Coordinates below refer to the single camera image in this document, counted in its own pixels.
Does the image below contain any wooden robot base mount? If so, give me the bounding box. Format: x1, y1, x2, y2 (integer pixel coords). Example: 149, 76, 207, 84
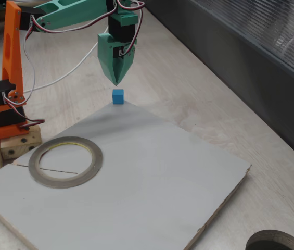
0, 125, 43, 174

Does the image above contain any small blue cube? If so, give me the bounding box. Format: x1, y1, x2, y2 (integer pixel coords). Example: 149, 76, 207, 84
112, 89, 125, 105

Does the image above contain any grey tape ring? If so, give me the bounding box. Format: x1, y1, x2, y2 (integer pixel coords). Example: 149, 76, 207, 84
28, 136, 104, 190

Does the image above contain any grey translucent desk divider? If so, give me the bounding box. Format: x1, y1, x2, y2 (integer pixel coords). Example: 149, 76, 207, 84
143, 0, 294, 169

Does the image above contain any grey-white plywood board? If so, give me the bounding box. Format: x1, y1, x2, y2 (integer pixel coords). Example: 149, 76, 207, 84
0, 101, 252, 250

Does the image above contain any white cable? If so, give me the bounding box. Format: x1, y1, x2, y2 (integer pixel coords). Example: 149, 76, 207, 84
22, 26, 110, 94

